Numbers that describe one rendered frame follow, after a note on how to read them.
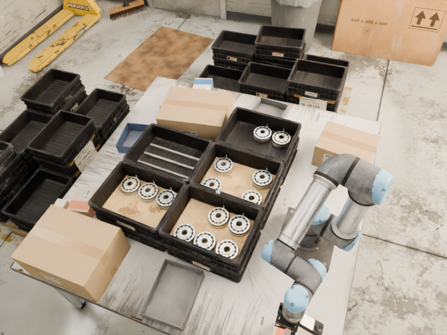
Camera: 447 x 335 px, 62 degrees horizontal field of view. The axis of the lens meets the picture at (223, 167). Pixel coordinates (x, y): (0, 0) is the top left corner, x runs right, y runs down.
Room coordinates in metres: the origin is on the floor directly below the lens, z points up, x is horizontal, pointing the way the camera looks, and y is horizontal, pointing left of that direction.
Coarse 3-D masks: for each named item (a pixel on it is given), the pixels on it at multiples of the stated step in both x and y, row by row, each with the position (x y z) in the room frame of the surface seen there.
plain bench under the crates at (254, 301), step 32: (160, 96) 2.06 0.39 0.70; (256, 96) 1.96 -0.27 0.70; (320, 128) 1.60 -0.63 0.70; (96, 160) 1.52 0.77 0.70; (288, 192) 1.15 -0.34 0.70; (128, 256) 0.86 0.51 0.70; (160, 256) 0.84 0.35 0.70; (256, 256) 0.79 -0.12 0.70; (352, 256) 0.74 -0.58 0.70; (64, 288) 0.72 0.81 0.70; (128, 288) 0.69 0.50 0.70; (224, 288) 0.65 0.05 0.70; (256, 288) 0.63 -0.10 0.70; (320, 288) 0.60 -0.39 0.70; (192, 320) 0.52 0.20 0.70; (224, 320) 0.50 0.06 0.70; (256, 320) 0.49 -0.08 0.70; (320, 320) 0.46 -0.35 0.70
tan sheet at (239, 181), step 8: (240, 168) 1.24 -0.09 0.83; (248, 168) 1.24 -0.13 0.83; (208, 176) 1.21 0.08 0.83; (216, 176) 1.21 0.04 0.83; (224, 176) 1.20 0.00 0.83; (232, 176) 1.20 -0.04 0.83; (240, 176) 1.19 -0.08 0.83; (248, 176) 1.19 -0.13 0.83; (272, 176) 1.17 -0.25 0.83; (224, 184) 1.15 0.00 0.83; (232, 184) 1.14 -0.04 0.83; (240, 184) 1.14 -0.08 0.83; (248, 184) 1.13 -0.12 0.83; (224, 192) 1.10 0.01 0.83; (232, 192) 1.09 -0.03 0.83; (240, 192) 1.09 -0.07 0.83; (264, 192) 1.07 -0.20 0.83
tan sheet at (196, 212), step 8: (192, 200) 1.07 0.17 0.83; (192, 208) 1.02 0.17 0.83; (200, 208) 1.02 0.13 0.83; (208, 208) 1.01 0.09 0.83; (184, 216) 0.98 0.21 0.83; (192, 216) 0.97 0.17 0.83; (200, 216) 0.97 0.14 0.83; (232, 216) 0.95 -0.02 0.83; (176, 224) 0.94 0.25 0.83; (192, 224) 0.93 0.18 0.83; (200, 224) 0.92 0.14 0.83; (208, 224) 0.92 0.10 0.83; (200, 232) 0.88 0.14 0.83; (216, 232) 0.87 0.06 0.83; (224, 232) 0.87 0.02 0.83; (216, 240) 0.83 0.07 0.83; (232, 240) 0.82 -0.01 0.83; (240, 240) 0.82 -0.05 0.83; (240, 248) 0.78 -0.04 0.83
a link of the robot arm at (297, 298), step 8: (288, 288) 0.43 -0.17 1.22; (296, 288) 0.42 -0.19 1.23; (304, 288) 0.42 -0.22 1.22; (288, 296) 0.40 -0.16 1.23; (296, 296) 0.40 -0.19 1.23; (304, 296) 0.40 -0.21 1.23; (312, 296) 0.41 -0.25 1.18; (288, 304) 0.38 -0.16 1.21; (296, 304) 0.37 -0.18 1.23; (304, 304) 0.37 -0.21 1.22; (288, 312) 0.37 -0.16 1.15; (296, 312) 0.36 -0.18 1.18; (304, 312) 0.38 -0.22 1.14
